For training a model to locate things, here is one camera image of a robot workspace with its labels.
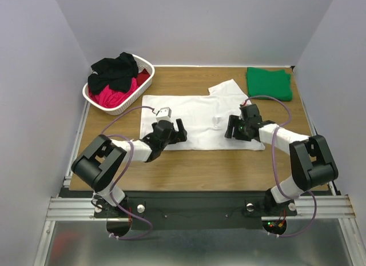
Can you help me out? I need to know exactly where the white t-shirt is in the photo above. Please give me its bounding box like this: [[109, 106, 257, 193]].
[[142, 79, 265, 151]]

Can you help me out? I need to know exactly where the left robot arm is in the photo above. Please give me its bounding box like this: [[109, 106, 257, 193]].
[[71, 118, 188, 217]]

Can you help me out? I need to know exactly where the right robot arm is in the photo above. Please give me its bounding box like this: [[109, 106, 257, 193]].
[[225, 104, 339, 215]]

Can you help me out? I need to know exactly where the folded green t-shirt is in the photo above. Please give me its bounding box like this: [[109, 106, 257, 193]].
[[246, 67, 293, 101]]

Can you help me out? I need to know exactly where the dark red t-shirt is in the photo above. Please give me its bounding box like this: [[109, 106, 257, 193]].
[[136, 69, 150, 87]]

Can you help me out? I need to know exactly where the pink t-shirt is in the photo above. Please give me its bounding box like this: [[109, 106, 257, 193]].
[[88, 78, 138, 109]]

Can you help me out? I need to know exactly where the white plastic basket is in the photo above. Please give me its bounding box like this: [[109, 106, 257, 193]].
[[82, 54, 155, 116]]

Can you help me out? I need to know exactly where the black t-shirt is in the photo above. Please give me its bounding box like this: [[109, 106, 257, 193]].
[[87, 52, 138, 95]]

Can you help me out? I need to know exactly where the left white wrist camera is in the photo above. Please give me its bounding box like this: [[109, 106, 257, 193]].
[[156, 107, 172, 122]]

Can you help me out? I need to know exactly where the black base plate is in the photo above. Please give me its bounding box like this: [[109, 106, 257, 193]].
[[91, 191, 297, 231]]

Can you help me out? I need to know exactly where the aluminium frame rail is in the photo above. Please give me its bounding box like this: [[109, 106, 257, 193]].
[[45, 101, 357, 221]]

